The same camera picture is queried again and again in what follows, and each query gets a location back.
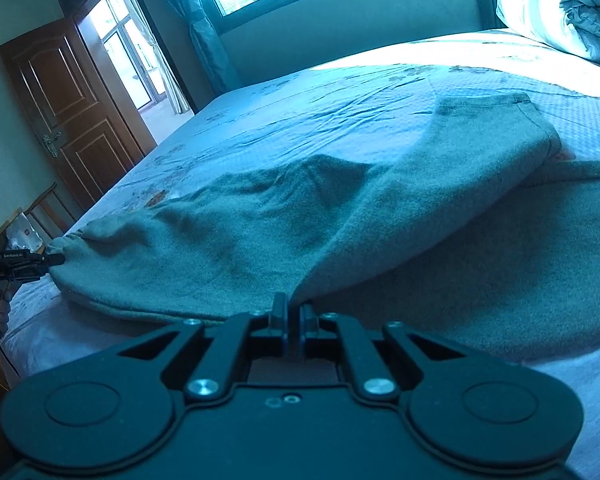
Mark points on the white bag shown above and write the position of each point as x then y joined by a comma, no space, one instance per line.
25,232

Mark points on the balcony window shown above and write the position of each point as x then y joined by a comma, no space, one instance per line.
120,40

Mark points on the rolled white quilt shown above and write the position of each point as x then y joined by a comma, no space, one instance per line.
535,5

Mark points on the white sheer curtain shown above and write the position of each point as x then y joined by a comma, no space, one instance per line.
170,80

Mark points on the bed with floral sheet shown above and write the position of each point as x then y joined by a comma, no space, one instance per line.
330,105

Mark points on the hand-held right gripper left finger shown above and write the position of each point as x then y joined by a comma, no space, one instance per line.
280,317

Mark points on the brown wooden door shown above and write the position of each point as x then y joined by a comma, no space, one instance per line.
70,110

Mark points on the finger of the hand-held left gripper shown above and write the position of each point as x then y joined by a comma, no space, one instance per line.
55,260

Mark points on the green pants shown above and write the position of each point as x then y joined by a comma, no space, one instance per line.
380,235

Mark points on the wooden desk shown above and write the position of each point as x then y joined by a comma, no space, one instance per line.
5,220

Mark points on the wooden chair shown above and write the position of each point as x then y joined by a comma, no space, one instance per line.
40,196

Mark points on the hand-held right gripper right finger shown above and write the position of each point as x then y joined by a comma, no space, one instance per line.
308,321

